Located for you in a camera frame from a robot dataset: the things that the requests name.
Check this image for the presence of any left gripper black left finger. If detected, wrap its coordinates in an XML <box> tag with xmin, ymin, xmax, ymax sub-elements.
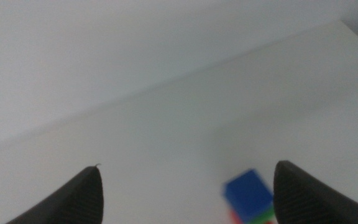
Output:
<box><xmin>6</xmin><ymin>164</ymin><xmax>104</xmax><ymax>224</ymax></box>

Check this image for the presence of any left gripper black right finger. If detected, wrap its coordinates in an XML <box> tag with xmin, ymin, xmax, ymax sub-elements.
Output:
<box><xmin>273</xmin><ymin>160</ymin><xmax>358</xmax><ymax>224</ymax></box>

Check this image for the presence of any green cube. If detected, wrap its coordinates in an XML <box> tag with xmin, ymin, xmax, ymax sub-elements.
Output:
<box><xmin>247</xmin><ymin>203</ymin><xmax>277</xmax><ymax>224</ymax></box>

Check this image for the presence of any blue cube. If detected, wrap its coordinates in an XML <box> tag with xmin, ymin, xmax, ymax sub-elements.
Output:
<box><xmin>223</xmin><ymin>169</ymin><xmax>275</xmax><ymax>224</ymax></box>

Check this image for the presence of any red cube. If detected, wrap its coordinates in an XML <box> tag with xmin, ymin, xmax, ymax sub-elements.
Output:
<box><xmin>227</xmin><ymin>208</ymin><xmax>275</xmax><ymax>224</ymax></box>

